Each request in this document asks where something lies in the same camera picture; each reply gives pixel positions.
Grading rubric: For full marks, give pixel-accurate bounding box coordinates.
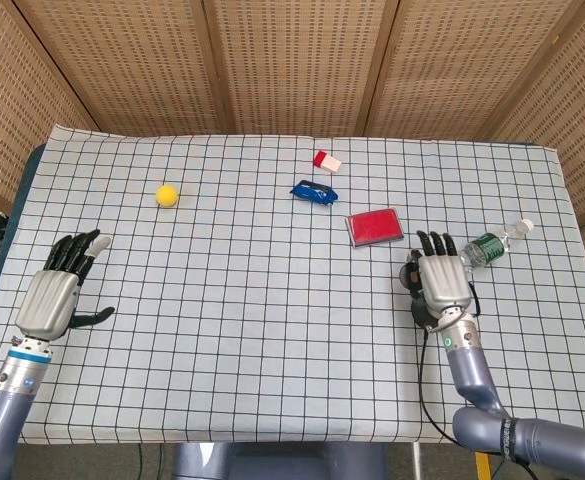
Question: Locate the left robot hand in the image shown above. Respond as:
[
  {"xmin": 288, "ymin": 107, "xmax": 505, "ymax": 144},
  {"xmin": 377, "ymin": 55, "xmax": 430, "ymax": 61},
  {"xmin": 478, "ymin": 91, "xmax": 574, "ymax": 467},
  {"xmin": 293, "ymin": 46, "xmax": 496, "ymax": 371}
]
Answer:
[{"xmin": 15, "ymin": 229, "xmax": 116, "ymax": 342}]

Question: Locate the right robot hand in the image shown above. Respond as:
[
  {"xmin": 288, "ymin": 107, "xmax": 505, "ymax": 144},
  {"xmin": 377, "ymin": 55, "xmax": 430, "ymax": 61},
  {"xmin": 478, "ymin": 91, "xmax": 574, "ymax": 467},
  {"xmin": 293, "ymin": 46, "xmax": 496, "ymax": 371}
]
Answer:
[{"xmin": 405, "ymin": 230, "xmax": 474, "ymax": 314}]

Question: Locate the red ink pad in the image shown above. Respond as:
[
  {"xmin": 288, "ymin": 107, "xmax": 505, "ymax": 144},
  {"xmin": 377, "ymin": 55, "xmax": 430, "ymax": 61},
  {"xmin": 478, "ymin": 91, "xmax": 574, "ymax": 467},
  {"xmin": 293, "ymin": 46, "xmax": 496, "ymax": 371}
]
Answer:
[{"xmin": 345, "ymin": 207, "xmax": 405, "ymax": 250}]

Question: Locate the blue snack packet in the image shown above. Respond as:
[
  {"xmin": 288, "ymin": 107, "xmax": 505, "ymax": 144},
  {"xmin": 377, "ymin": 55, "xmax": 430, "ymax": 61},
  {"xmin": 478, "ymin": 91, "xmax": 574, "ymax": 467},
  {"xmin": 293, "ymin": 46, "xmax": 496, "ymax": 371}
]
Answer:
[{"xmin": 289, "ymin": 179, "xmax": 339, "ymax": 207}]

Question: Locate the yellow foam ball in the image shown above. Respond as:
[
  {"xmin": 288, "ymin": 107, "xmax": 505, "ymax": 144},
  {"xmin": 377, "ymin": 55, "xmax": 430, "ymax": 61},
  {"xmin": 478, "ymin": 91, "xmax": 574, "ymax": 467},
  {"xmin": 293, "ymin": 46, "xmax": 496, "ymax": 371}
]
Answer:
[{"xmin": 154, "ymin": 184, "xmax": 180, "ymax": 208}]

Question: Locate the red and white box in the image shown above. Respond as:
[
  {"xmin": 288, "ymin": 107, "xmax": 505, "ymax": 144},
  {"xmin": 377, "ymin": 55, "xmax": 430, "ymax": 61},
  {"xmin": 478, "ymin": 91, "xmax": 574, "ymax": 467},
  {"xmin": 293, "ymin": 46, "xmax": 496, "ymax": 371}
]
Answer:
[{"xmin": 312, "ymin": 149, "xmax": 344, "ymax": 174}]

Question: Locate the blue checkered tablecloth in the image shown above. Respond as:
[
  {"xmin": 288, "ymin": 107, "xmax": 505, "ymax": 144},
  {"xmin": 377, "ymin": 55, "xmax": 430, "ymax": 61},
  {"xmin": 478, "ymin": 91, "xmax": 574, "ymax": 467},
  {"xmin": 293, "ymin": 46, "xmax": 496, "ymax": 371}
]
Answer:
[{"xmin": 0, "ymin": 124, "xmax": 585, "ymax": 446}]

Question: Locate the woven folding screen panel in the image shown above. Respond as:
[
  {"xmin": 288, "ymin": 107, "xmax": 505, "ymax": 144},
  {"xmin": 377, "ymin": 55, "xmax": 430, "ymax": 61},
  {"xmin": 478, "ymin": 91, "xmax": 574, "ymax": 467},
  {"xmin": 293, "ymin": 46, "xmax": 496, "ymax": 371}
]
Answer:
[
  {"xmin": 364, "ymin": 0, "xmax": 585, "ymax": 144},
  {"xmin": 200, "ymin": 0, "xmax": 401, "ymax": 139},
  {"xmin": 0, "ymin": 0, "xmax": 101, "ymax": 214},
  {"xmin": 489, "ymin": 0, "xmax": 585, "ymax": 311},
  {"xmin": 14, "ymin": 0, "xmax": 236, "ymax": 137}
]

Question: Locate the black cable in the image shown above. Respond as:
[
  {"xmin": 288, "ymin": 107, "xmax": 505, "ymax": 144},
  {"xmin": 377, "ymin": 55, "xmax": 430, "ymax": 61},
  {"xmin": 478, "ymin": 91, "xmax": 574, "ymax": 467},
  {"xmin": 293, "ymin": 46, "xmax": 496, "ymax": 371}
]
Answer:
[{"xmin": 418, "ymin": 329, "xmax": 461, "ymax": 449}]

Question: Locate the black printed strap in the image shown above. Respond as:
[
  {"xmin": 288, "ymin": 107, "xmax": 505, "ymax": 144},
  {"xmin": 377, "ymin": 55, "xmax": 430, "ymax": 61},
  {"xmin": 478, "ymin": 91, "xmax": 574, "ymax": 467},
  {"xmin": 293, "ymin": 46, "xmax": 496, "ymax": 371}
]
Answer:
[{"xmin": 499, "ymin": 418, "xmax": 519, "ymax": 461}]

